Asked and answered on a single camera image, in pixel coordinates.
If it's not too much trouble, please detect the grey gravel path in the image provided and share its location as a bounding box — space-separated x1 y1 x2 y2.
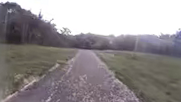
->
1 38 176 102

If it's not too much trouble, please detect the row of trees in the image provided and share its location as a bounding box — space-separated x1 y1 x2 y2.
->
0 0 181 67

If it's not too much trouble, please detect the grass field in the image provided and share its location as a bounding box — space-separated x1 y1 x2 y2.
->
0 38 80 102
86 45 181 102

